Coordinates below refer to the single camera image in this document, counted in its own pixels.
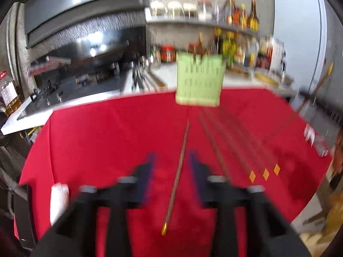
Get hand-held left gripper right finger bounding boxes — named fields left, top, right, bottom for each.
left=188, top=150, right=313, bottom=257

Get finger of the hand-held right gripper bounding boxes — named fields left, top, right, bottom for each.
left=295, top=89, right=322, bottom=121

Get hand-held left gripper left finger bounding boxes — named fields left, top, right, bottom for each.
left=33, top=151, right=157, bottom=257

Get green perforated utensil holder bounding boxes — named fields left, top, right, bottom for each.
left=175, top=53, right=226, bottom=107

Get white crumpled paper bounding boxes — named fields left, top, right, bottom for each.
left=304, top=125, right=329, bottom=156

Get red tablecloth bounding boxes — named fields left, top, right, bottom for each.
left=15, top=88, right=335, bottom=257

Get white kitchen appliance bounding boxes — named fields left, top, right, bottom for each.
left=269, top=39, right=286, bottom=79

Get white refrigerator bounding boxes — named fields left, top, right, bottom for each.
left=273, top=0, right=328, bottom=89

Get large soy sauce jug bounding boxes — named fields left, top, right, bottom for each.
left=236, top=36, right=251, bottom=66

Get rolled white towel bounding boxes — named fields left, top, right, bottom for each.
left=50, top=183, right=69, bottom=226

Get wooden chair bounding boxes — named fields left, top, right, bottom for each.
left=303, top=187, right=343, bottom=236

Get green bottle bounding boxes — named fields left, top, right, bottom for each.
left=222, top=32, right=236, bottom=65

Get bundle of metal chopsticks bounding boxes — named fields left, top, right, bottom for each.
left=146, top=71, right=167, bottom=89

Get dark sauce bottle yellow label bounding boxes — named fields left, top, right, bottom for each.
left=248, top=0, right=260, bottom=32

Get amber oil bottle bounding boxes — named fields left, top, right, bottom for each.
left=240, top=4, right=248, bottom=29

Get slim dark bottle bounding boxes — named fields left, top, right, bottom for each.
left=214, top=28, right=223, bottom=55

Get black gas stove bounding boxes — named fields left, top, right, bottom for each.
left=17, top=70, right=128, bottom=121

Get clear glass bottle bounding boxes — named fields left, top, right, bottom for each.
left=226, top=0, right=235, bottom=25

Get green label jar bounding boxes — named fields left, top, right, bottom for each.
left=150, top=45, right=161, bottom=63

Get red lid chili jar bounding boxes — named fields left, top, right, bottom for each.
left=161, top=45, right=176, bottom=63

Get beige fluffy cloth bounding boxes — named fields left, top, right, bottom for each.
left=298, top=230, right=331, bottom=257

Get steel wok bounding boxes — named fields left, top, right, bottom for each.
left=29, top=40, right=129, bottom=71

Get tall glass jar white contents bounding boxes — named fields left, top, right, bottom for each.
left=198, top=0, right=214, bottom=21

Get glass spice jar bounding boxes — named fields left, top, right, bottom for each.
left=150, top=1, right=167, bottom=17
left=167, top=1, right=183, bottom=18
left=183, top=3, right=197, bottom=19

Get oil bottle red cap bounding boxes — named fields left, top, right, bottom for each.
left=0, top=70, right=22, bottom=116

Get steel range hood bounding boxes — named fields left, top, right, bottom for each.
left=16, top=0, right=150, bottom=49

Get white handled jug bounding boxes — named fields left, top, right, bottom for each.
left=250, top=37, right=259, bottom=68

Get steel ladle black handle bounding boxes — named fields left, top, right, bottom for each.
left=131, top=61, right=143, bottom=89

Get wall shelf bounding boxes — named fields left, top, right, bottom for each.
left=145, top=16, right=260, bottom=37

